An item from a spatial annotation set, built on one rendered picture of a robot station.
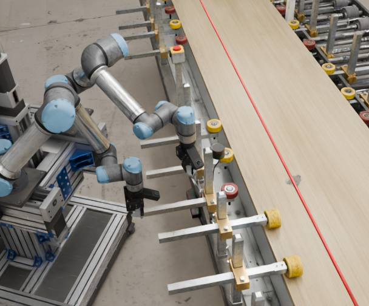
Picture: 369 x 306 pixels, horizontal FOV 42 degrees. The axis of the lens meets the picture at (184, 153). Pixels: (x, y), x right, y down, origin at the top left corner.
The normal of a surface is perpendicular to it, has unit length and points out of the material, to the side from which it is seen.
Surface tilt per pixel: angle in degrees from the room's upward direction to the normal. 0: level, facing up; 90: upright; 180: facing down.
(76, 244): 0
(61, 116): 85
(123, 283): 0
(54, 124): 85
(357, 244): 0
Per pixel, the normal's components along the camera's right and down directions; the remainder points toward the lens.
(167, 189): -0.05, -0.75
